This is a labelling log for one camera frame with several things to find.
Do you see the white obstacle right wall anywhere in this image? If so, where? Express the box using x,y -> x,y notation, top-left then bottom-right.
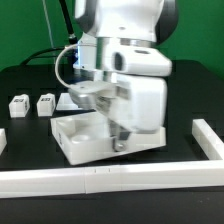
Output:
192,119 -> 224,161

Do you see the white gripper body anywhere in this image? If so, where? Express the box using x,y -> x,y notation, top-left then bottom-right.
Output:
96,74 -> 167,133

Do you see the white obstacle front wall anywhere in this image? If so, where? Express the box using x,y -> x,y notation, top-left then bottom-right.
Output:
0,161 -> 224,198

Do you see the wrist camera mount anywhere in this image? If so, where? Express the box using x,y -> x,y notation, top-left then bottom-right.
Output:
68,81 -> 115,110

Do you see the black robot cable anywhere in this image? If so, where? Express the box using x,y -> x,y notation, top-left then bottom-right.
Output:
19,0 -> 79,66

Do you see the white square tabletop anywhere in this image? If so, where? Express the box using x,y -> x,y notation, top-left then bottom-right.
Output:
51,112 -> 166,165

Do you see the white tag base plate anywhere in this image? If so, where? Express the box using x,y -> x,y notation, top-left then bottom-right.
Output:
56,93 -> 80,111

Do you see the white obstacle left wall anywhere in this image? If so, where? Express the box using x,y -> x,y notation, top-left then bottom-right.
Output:
0,129 -> 7,155

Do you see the white obstacle wall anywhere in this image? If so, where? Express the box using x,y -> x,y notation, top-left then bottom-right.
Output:
192,119 -> 224,161
0,161 -> 224,198
0,129 -> 7,155

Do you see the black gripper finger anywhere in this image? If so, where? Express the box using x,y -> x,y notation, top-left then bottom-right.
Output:
111,122 -> 130,152

